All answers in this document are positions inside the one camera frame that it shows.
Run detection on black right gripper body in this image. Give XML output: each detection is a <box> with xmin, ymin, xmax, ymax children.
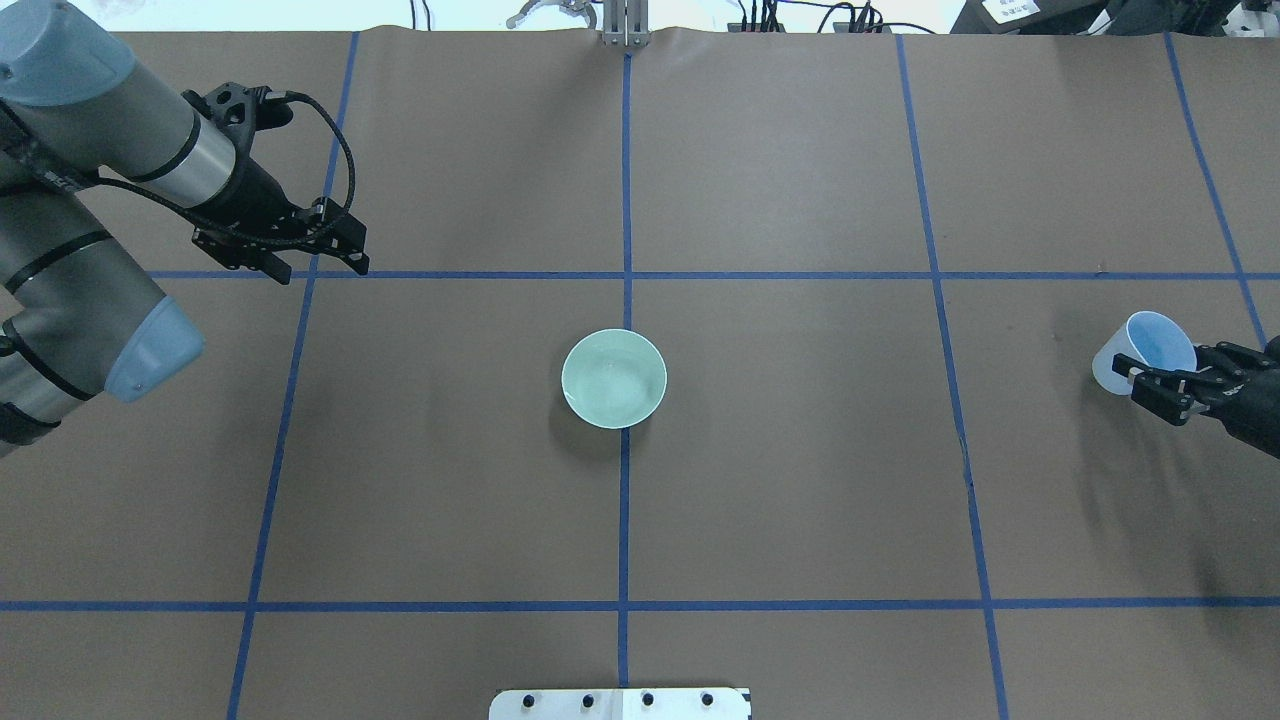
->
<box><xmin>1130</xmin><ymin>342</ymin><xmax>1279</xmax><ymax>457</ymax></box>

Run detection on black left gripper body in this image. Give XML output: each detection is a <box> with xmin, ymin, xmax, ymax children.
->
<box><xmin>192</xmin><ymin>160</ymin><xmax>367</xmax><ymax>272</ymax></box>

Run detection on light blue plastic cup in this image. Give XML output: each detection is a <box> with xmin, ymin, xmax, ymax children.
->
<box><xmin>1091</xmin><ymin>310</ymin><xmax>1197</xmax><ymax>396</ymax></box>

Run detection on light green ceramic bowl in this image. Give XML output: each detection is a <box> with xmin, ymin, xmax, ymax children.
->
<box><xmin>559</xmin><ymin>328</ymin><xmax>669</xmax><ymax>430</ymax></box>

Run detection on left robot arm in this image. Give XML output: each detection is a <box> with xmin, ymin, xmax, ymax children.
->
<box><xmin>1</xmin><ymin>1</ymin><xmax>370</xmax><ymax>454</ymax></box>

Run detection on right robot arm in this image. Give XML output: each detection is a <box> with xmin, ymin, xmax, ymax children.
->
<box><xmin>1103</xmin><ymin>336</ymin><xmax>1279</xmax><ymax>457</ymax></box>

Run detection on grey metal clamp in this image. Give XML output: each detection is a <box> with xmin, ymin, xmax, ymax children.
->
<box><xmin>504</xmin><ymin>1</ymin><xmax>600</xmax><ymax>29</ymax></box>

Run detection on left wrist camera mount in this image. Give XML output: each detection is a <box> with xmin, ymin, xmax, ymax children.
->
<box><xmin>180</xmin><ymin>82</ymin><xmax>294</xmax><ymax>154</ymax></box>

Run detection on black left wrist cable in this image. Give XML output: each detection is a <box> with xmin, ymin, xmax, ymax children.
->
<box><xmin>95</xmin><ymin>91</ymin><xmax>357</xmax><ymax>246</ymax></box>

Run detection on aluminium frame post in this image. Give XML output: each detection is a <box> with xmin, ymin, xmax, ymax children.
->
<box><xmin>599</xmin><ymin>0</ymin><xmax>650</xmax><ymax>49</ymax></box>

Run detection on black power strip cables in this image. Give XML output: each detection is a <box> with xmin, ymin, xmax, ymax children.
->
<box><xmin>727</xmin><ymin>0</ymin><xmax>937</xmax><ymax>36</ymax></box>

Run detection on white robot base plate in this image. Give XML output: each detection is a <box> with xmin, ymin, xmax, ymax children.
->
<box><xmin>488</xmin><ymin>687</ymin><xmax>753</xmax><ymax>719</ymax></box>

